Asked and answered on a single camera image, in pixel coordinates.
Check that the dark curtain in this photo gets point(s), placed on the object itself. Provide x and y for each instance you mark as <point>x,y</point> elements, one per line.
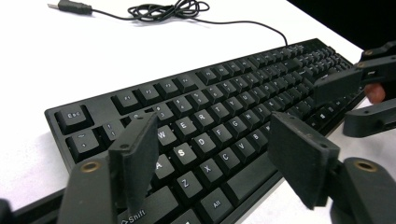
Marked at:
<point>342,18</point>

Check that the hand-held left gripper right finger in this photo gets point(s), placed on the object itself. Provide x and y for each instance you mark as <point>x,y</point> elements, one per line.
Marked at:
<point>302,155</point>

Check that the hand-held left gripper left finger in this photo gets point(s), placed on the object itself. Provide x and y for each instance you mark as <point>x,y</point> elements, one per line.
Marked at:
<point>137,155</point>

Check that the black computer keyboard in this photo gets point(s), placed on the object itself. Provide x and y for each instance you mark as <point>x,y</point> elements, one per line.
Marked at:
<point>218,112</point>

